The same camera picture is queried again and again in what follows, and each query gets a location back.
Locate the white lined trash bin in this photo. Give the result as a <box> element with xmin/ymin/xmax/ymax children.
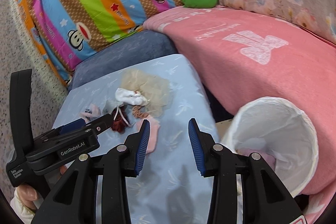
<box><xmin>221</xmin><ymin>97</ymin><xmax>318</xmax><ymax>197</ymax></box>

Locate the left hand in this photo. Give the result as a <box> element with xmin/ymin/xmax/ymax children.
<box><xmin>16</xmin><ymin>185</ymin><xmax>40</xmax><ymax>211</ymax></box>

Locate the pink leopard bow hair clip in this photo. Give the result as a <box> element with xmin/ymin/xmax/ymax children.
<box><xmin>79</xmin><ymin>104</ymin><xmax>101</xmax><ymax>123</ymax></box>

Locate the dark red velvet scrunchie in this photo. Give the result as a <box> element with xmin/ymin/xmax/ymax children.
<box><xmin>111</xmin><ymin>106</ymin><xmax>130</xmax><ymax>134</ymax></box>

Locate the white rolled sock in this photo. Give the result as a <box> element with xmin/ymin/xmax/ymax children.
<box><xmin>115</xmin><ymin>88</ymin><xmax>149</xmax><ymax>106</ymax></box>

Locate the pink cloth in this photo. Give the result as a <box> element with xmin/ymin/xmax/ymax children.
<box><xmin>135</xmin><ymin>115</ymin><xmax>160</xmax><ymax>154</ymax></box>

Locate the light blue sheet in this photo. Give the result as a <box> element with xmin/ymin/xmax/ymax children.
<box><xmin>52</xmin><ymin>54</ymin><xmax>223</xmax><ymax>223</ymax></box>

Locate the beige tulle fabric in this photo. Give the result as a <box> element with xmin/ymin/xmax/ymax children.
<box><xmin>119</xmin><ymin>69</ymin><xmax>170</xmax><ymax>117</ymax></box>

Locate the blue grey cushion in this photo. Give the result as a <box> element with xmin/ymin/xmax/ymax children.
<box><xmin>68</xmin><ymin>30</ymin><xmax>178</xmax><ymax>90</ymax></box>

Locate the pink blanket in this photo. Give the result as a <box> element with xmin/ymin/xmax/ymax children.
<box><xmin>143</xmin><ymin>7</ymin><xmax>335</xmax><ymax>223</ymax></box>

